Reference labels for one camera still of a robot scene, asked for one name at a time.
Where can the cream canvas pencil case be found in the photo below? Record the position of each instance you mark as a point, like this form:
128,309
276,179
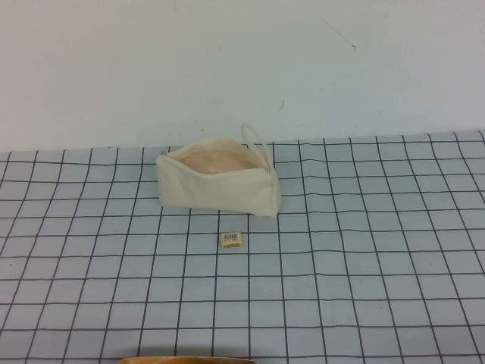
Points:
212,193

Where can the orange-brown curved object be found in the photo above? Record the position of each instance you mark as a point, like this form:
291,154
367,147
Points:
182,360

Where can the grey checkered tablecloth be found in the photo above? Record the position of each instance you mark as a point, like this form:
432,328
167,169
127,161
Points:
113,288

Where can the cream eraser with barcode label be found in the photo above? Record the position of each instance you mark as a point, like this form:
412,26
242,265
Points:
230,241

